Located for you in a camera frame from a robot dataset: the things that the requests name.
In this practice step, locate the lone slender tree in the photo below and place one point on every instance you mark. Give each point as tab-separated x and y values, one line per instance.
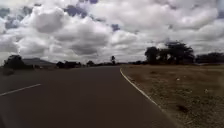
113	59

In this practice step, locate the row of low trees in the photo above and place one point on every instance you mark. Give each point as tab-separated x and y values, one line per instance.
68	64

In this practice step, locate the group of tall trees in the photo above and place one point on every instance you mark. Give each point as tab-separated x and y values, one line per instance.
173	53

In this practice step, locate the distant hill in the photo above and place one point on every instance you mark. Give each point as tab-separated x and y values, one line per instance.
36	61

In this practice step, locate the row of distant trees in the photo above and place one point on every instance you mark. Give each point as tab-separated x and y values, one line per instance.
210	58

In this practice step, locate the dark bushy tree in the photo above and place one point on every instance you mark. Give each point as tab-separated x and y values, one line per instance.
14	62

